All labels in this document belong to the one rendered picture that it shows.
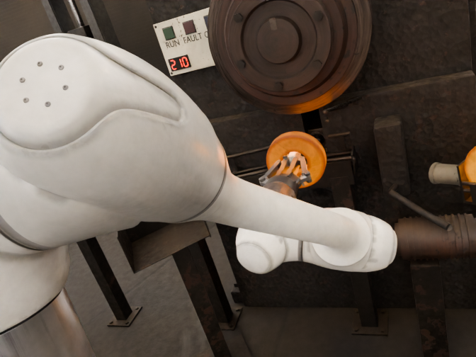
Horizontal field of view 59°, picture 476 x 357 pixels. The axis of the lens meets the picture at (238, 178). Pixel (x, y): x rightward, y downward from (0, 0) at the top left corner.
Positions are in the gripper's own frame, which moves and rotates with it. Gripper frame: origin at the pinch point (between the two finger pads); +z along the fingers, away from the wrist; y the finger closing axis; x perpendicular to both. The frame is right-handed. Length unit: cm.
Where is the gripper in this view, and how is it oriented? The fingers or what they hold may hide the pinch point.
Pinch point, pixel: (294, 154)
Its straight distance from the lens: 110.8
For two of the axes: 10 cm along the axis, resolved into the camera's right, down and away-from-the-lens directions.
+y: 9.1, -1.1, -3.9
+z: 2.9, -5.1, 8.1
